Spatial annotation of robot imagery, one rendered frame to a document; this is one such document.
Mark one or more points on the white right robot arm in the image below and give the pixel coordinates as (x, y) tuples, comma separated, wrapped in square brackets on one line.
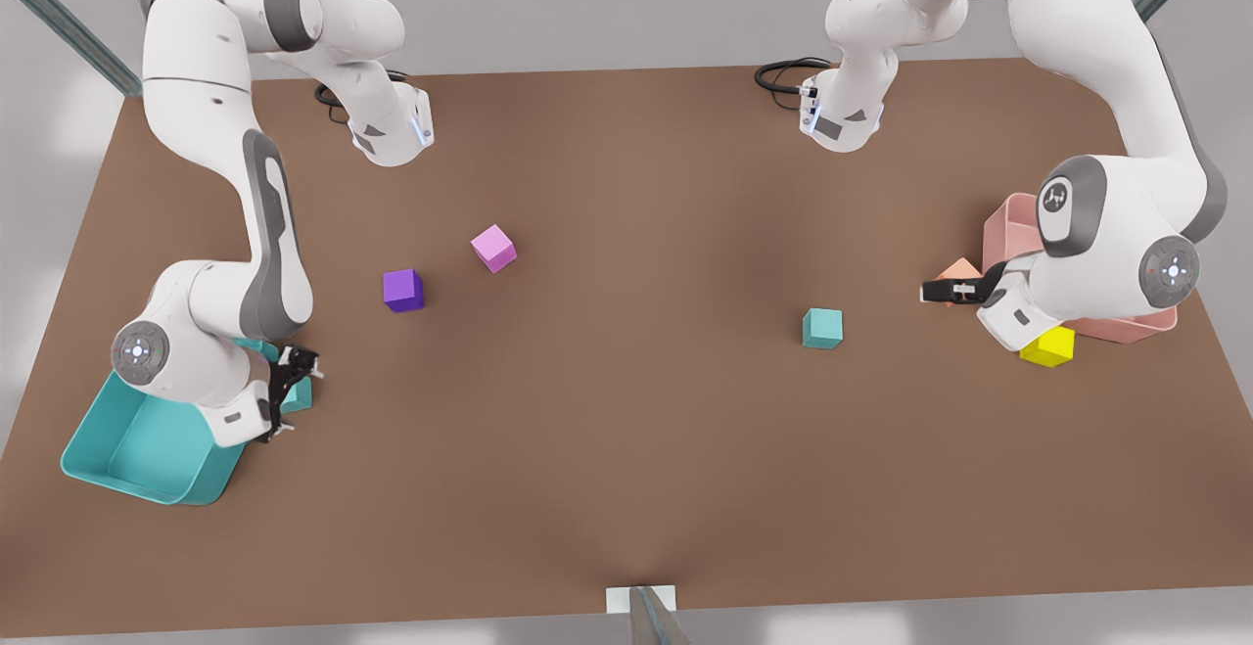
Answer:
[(201, 68)]

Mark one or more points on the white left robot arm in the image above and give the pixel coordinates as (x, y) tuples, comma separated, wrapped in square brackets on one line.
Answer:
[(1096, 58)]

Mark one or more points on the teal blue cube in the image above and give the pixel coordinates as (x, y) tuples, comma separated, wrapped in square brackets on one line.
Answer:
[(822, 329), (300, 395)]

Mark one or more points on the orange cube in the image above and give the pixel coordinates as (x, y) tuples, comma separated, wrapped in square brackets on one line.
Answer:
[(960, 268)]

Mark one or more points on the pink plastic bin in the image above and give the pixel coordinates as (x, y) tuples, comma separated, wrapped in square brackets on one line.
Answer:
[(1013, 224)]

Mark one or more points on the yellow cube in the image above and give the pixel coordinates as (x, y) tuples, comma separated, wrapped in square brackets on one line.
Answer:
[(1047, 348)]

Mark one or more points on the purple cube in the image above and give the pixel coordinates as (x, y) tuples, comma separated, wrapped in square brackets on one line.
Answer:
[(402, 291)]

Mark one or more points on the teal plastic bin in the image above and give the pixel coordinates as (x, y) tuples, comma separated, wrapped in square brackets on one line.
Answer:
[(147, 449)]

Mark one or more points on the light pink cube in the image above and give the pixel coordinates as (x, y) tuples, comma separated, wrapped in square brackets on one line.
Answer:
[(493, 249)]

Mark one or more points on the white post foot plate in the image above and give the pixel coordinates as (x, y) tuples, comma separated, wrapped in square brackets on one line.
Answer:
[(618, 600)]

